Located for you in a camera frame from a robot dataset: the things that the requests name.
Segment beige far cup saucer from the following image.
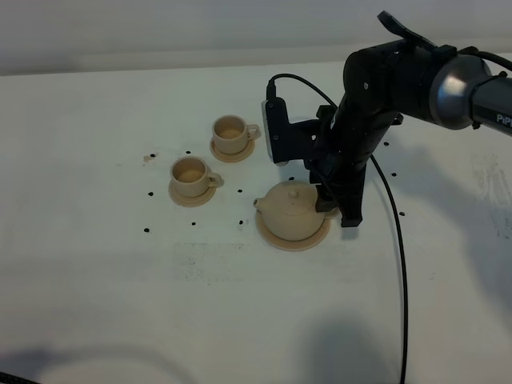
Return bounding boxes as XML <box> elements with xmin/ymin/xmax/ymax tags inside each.
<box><xmin>210</xmin><ymin>135</ymin><xmax>255</xmax><ymax>163</ymax></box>

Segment beige teapot saucer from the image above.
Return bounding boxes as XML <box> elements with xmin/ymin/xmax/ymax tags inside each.
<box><xmin>255</xmin><ymin>212</ymin><xmax>330</xmax><ymax>252</ymax></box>

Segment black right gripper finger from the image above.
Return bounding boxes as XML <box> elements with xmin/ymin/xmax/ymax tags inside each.
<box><xmin>337</xmin><ymin>167</ymin><xmax>365</xmax><ymax>227</ymax></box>
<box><xmin>315</xmin><ymin>181</ymin><xmax>337</xmax><ymax>213</ymax></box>

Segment beige near teacup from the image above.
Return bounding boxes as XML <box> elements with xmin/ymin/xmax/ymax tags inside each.
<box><xmin>170</xmin><ymin>156</ymin><xmax>222</xmax><ymax>198</ymax></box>

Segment beige teacup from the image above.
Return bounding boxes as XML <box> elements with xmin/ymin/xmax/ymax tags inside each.
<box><xmin>170</xmin><ymin>156</ymin><xmax>222</xmax><ymax>198</ymax></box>
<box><xmin>212</xmin><ymin>115</ymin><xmax>260</xmax><ymax>155</ymax></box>

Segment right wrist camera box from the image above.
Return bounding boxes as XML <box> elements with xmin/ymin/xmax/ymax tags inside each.
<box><xmin>262</xmin><ymin>97</ymin><xmax>289</xmax><ymax>166</ymax></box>

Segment beige cup saucer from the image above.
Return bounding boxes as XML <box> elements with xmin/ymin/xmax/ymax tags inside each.
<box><xmin>210</xmin><ymin>135</ymin><xmax>255</xmax><ymax>163</ymax></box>
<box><xmin>168</xmin><ymin>181</ymin><xmax>217</xmax><ymax>207</ymax></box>

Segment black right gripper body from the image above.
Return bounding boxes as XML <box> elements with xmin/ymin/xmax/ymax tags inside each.
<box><xmin>275</xmin><ymin>91</ymin><xmax>402</xmax><ymax>192</ymax></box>

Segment beige near cup saucer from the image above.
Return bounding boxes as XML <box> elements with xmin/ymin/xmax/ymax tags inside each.
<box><xmin>168</xmin><ymin>181</ymin><xmax>217</xmax><ymax>207</ymax></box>

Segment beige ceramic teapot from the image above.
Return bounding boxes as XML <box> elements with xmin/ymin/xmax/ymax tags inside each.
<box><xmin>253</xmin><ymin>180</ymin><xmax>338</xmax><ymax>241</ymax></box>

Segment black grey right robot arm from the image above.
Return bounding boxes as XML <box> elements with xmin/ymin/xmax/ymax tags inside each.
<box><xmin>262</xmin><ymin>12</ymin><xmax>511</xmax><ymax>227</ymax></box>

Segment beige far teacup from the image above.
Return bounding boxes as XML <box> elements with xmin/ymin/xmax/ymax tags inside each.
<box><xmin>212</xmin><ymin>115</ymin><xmax>260</xmax><ymax>155</ymax></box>

